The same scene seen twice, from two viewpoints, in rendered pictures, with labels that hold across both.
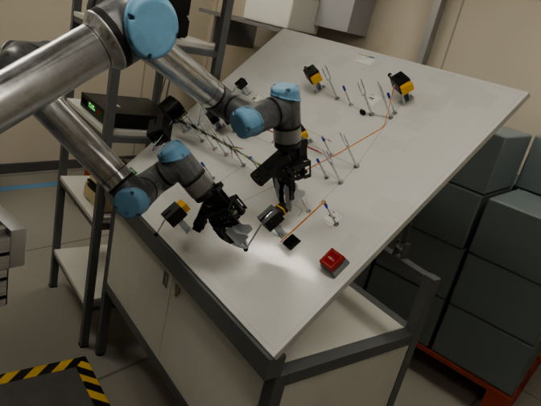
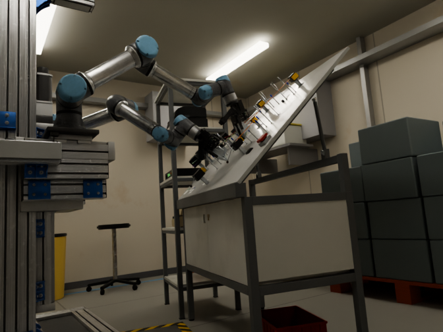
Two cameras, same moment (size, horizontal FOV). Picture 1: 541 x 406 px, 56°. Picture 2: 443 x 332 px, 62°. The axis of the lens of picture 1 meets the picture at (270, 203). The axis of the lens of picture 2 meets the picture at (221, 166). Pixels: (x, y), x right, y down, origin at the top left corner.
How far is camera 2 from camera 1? 1.22 m
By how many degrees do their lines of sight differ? 34
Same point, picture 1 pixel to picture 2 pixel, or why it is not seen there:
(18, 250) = (111, 151)
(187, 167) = (186, 122)
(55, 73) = (113, 62)
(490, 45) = (407, 103)
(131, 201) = (158, 130)
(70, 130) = (132, 112)
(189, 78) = (177, 82)
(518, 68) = (430, 107)
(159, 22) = (149, 43)
